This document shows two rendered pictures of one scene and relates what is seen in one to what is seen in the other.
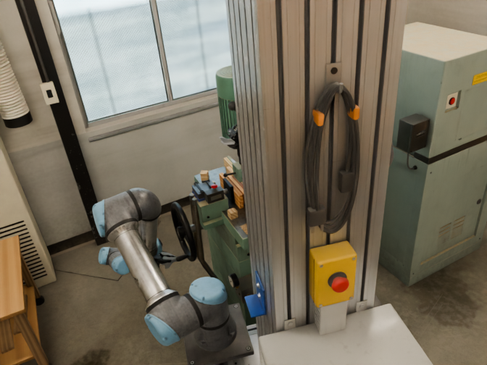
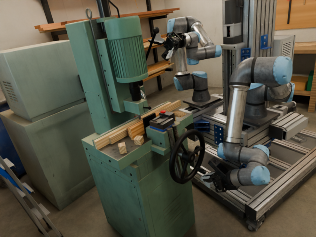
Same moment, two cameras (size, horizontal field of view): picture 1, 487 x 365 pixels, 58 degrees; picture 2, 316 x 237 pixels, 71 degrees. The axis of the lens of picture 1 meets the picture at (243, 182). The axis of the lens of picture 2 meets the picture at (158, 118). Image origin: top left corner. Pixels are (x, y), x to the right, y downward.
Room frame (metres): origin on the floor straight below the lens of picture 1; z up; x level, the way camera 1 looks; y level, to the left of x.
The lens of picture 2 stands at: (2.09, 1.16, 1.48)
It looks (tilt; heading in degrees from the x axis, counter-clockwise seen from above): 24 degrees down; 250
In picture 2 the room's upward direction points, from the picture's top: 9 degrees counter-clockwise
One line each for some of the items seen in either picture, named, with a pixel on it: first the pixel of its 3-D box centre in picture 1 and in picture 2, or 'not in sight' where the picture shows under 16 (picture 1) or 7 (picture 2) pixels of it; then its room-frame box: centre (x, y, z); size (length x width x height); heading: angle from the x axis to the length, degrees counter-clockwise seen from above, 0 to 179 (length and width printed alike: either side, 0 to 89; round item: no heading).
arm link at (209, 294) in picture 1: (207, 300); (256, 90); (1.03, 0.15, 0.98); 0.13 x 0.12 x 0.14; 123
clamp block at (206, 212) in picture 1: (209, 203); (164, 132); (1.69, 0.17, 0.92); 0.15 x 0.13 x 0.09; 23
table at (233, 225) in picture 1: (227, 205); (154, 135); (1.73, 0.09, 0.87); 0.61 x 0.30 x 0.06; 23
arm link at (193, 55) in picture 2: not in sight; (194, 55); (1.32, -0.08, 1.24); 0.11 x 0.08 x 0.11; 164
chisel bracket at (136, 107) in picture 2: (249, 170); (136, 106); (1.77, -0.03, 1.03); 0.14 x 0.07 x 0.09; 113
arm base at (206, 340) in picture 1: (214, 323); (255, 107); (1.04, 0.15, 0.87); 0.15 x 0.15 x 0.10
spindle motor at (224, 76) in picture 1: (239, 106); (127, 50); (1.76, -0.01, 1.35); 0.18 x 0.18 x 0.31
